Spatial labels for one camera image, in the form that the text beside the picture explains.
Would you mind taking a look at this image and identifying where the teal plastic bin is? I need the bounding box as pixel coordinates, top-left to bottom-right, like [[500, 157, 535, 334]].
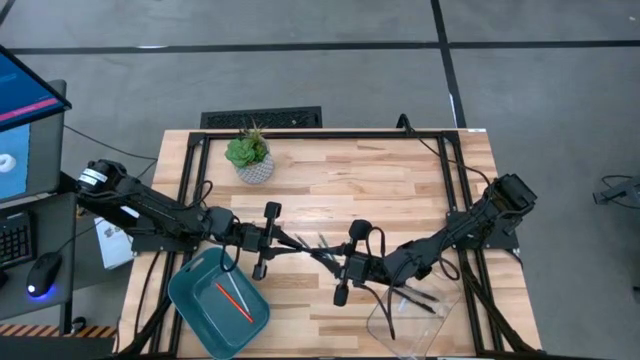
[[167, 247, 271, 360]]

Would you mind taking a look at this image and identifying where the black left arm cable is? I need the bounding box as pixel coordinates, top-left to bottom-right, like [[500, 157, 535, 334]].
[[192, 178, 215, 206]]

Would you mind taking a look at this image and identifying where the black floor stand with cables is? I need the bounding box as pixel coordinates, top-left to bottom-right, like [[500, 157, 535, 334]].
[[589, 173, 640, 211]]

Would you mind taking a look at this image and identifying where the black computer mouse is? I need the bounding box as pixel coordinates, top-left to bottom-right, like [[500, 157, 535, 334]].
[[24, 251, 63, 300]]

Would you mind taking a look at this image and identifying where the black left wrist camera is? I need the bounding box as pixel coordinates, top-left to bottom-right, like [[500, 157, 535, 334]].
[[238, 223, 265, 254]]

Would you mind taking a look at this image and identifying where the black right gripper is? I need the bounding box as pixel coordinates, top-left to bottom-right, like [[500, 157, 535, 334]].
[[310, 218, 376, 308]]

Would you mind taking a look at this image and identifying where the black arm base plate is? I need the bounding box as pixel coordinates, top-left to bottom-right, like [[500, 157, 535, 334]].
[[130, 232, 201, 254], [446, 209, 521, 252]]

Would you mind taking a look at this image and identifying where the monitor with light blue screen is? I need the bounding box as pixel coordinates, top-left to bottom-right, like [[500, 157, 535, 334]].
[[0, 121, 67, 205]]

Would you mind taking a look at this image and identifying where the yellow black hazard strip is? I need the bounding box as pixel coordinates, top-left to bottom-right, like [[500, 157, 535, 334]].
[[0, 323, 119, 340]]

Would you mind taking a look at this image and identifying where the potted green succulent plant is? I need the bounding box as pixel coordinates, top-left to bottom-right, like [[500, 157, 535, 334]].
[[224, 119, 275, 185]]

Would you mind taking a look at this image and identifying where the monitor with dark blue screen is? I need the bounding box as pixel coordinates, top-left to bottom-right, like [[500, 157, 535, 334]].
[[0, 43, 73, 134]]

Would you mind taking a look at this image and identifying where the black floor vent grille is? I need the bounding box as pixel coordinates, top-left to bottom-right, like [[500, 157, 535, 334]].
[[199, 105, 324, 130]]

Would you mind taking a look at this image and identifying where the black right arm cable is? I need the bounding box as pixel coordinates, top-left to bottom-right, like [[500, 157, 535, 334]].
[[397, 113, 494, 186]]

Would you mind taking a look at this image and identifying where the black keyboard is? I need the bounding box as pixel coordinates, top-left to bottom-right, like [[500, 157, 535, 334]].
[[0, 211, 35, 270]]

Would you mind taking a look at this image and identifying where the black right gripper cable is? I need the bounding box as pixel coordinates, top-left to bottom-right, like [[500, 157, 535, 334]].
[[359, 279, 399, 341]]

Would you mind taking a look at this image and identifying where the white booklet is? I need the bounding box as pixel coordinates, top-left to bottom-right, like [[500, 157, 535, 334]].
[[93, 214, 135, 271]]

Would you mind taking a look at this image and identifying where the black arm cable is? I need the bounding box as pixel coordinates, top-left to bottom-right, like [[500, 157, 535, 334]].
[[192, 178, 215, 206], [397, 113, 494, 186]]

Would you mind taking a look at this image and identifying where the clear plastic bin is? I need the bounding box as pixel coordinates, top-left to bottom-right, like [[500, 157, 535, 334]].
[[366, 269, 464, 360]]

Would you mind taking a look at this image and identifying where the black aluminium table frame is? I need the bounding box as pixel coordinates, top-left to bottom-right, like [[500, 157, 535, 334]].
[[117, 128, 547, 359]]

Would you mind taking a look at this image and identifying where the orange pencil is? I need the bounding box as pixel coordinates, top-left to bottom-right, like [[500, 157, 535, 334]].
[[214, 282, 255, 325]]

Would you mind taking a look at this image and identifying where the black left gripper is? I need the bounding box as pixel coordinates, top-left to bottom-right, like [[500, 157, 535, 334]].
[[231, 201, 312, 282]]

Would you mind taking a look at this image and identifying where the white pencil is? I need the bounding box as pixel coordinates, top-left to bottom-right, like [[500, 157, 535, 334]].
[[227, 272, 250, 315]]

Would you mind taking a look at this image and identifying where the grey side desk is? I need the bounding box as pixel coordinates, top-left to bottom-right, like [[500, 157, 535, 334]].
[[0, 192, 77, 322]]

